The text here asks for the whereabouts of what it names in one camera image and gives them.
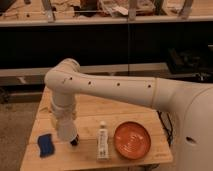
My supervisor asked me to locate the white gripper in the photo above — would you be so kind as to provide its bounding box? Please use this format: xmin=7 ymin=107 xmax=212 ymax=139
xmin=50 ymin=102 xmax=76 ymax=128

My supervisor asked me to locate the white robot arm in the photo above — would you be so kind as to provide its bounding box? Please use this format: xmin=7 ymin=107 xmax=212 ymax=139
xmin=44 ymin=58 xmax=213 ymax=171

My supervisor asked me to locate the black eraser block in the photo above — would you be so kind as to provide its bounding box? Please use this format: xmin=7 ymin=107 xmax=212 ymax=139
xmin=70 ymin=135 xmax=79 ymax=146

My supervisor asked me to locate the blue sponge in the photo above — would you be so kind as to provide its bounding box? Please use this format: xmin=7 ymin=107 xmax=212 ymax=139
xmin=37 ymin=134 xmax=55 ymax=158

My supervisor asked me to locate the white glue tube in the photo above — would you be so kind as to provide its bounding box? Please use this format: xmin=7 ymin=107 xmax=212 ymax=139
xmin=97 ymin=121 xmax=109 ymax=160

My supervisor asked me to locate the light wooden table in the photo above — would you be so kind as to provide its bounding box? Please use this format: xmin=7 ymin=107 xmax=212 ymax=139
xmin=20 ymin=89 xmax=173 ymax=171

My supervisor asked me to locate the orange ribbed bowl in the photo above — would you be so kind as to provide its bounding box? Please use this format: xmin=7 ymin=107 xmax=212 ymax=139
xmin=113 ymin=121 xmax=151 ymax=160

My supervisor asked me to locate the metal shelf rack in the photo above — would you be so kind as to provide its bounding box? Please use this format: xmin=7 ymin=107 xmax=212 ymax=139
xmin=0 ymin=0 xmax=213 ymax=86

